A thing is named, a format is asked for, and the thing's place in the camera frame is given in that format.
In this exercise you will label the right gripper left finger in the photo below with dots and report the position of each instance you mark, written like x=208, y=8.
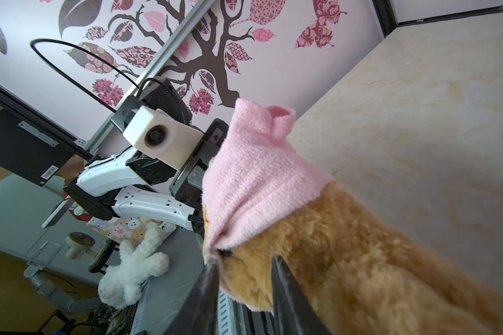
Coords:
x=198, y=314

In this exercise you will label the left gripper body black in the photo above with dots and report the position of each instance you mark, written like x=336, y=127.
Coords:
x=185, y=184

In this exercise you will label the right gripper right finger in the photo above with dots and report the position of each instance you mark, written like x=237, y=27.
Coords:
x=292, y=312

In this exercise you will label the pink knitted bear sweater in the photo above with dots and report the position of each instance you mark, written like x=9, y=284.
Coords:
x=261, y=199

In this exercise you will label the brown teddy bear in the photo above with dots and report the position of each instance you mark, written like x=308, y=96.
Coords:
x=359, y=275

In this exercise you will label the white plush teddy bear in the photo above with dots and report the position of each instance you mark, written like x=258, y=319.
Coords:
x=120, y=286

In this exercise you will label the patterned gift box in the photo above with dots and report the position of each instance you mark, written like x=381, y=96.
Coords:
x=128, y=228

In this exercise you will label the white slotted cable duct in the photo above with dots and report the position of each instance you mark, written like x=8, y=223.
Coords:
x=228, y=316

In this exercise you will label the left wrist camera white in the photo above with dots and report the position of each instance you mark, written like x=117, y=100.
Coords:
x=159, y=136

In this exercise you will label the left aluminium rail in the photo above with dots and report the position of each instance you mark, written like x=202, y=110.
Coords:
x=184, y=29

